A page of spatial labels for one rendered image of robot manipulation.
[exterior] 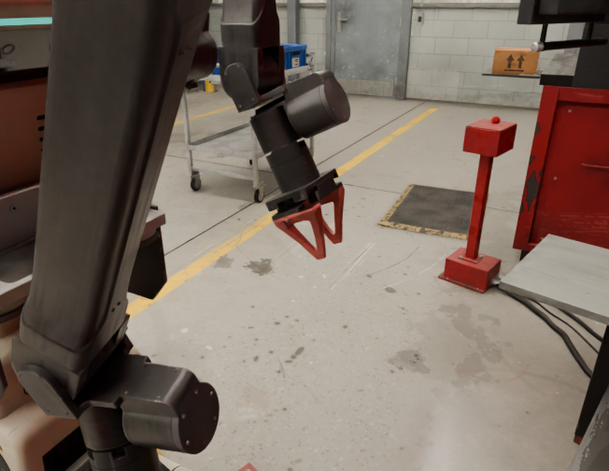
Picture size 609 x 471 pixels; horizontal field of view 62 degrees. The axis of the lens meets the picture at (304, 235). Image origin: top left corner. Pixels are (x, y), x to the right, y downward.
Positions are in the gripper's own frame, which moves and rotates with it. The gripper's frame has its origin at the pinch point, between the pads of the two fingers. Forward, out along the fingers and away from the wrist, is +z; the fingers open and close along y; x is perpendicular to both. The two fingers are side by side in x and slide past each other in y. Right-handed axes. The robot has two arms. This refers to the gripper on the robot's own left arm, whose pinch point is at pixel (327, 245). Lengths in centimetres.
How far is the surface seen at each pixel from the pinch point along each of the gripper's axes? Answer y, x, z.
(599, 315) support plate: -2.6, -29.5, 14.8
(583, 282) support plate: 4.0, -28.1, 13.9
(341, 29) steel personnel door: 685, 268, -130
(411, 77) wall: 689, 197, -24
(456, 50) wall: 689, 127, -31
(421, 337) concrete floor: 124, 55, 84
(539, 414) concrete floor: 99, 12, 106
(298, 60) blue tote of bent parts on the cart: 297, 149, -66
